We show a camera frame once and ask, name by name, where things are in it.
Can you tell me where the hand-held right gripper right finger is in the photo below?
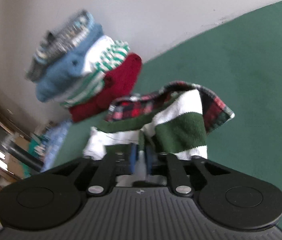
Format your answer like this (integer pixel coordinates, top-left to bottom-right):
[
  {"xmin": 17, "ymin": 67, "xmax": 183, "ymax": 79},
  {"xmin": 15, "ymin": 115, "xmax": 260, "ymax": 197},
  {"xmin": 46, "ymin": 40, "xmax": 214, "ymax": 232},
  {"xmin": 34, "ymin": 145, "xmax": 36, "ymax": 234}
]
[{"xmin": 145, "ymin": 144, "xmax": 231, "ymax": 197}]

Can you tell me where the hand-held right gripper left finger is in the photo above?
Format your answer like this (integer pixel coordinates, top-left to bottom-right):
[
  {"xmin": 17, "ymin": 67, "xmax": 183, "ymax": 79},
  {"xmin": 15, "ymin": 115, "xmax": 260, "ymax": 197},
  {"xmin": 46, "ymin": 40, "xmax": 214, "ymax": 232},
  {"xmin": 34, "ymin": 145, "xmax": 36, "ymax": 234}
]
[{"xmin": 52, "ymin": 144, "xmax": 138, "ymax": 197}]

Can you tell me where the green white striped cardigan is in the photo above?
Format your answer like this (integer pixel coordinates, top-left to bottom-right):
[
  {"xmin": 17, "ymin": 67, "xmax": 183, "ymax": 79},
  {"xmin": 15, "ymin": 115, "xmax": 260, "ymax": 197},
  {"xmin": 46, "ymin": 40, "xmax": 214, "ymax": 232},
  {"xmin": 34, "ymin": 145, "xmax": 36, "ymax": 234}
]
[{"xmin": 83, "ymin": 80, "xmax": 235, "ymax": 180}]

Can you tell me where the red sweater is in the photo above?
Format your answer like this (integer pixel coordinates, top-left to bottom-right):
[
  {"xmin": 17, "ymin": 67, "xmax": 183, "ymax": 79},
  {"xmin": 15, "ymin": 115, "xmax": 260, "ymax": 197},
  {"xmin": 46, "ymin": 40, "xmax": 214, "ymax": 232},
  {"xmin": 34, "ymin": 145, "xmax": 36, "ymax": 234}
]
[{"xmin": 69, "ymin": 52, "xmax": 143, "ymax": 123}]

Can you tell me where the blue white patterned cloth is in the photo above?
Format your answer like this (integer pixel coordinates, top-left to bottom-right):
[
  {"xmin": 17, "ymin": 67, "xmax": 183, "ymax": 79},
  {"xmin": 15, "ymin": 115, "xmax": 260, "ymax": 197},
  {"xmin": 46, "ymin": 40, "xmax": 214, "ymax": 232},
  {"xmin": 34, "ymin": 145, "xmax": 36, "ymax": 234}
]
[{"xmin": 41, "ymin": 120, "xmax": 71, "ymax": 172}]

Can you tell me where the teal cloth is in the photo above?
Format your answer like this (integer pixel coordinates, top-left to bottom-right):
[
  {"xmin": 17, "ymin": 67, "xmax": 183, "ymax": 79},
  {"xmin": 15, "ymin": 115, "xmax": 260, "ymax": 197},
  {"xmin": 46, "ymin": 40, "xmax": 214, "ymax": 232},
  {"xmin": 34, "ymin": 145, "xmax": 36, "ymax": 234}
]
[{"xmin": 23, "ymin": 135, "xmax": 47, "ymax": 178}]

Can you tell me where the green white striped shirt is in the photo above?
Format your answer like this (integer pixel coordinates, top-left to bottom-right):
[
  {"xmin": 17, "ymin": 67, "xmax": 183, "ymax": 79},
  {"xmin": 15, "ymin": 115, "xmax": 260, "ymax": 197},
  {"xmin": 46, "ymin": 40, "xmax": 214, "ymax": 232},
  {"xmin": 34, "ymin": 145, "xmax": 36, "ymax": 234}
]
[{"xmin": 61, "ymin": 40, "xmax": 130, "ymax": 108}]

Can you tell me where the blue sweater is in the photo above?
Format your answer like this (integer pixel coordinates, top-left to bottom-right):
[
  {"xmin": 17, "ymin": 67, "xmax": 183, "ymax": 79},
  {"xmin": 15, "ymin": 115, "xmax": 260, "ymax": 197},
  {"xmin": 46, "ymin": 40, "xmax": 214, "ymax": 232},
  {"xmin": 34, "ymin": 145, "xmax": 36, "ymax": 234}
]
[{"xmin": 36, "ymin": 24, "xmax": 104, "ymax": 103}]

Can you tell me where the white folded garment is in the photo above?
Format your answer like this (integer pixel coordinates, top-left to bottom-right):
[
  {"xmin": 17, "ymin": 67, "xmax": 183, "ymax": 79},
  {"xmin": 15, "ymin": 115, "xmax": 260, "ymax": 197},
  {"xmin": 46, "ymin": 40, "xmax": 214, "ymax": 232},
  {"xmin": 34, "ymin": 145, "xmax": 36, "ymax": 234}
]
[{"xmin": 81, "ymin": 36, "xmax": 114, "ymax": 75}]

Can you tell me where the green table cover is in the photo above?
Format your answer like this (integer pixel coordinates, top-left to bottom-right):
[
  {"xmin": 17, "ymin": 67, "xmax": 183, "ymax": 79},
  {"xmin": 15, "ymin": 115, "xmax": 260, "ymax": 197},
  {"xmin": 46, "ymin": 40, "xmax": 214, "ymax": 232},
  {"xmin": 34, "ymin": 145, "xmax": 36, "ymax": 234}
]
[{"xmin": 46, "ymin": 0, "xmax": 282, "ymax": 240}]

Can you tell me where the black cylinder handle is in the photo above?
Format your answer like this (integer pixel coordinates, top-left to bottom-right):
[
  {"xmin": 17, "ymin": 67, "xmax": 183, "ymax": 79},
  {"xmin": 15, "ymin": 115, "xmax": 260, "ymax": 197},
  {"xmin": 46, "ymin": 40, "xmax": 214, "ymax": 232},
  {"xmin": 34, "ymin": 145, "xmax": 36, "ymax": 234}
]
[{"xmin": 8, "ymin": 141, "xmax": 44, "ymax": 173}]

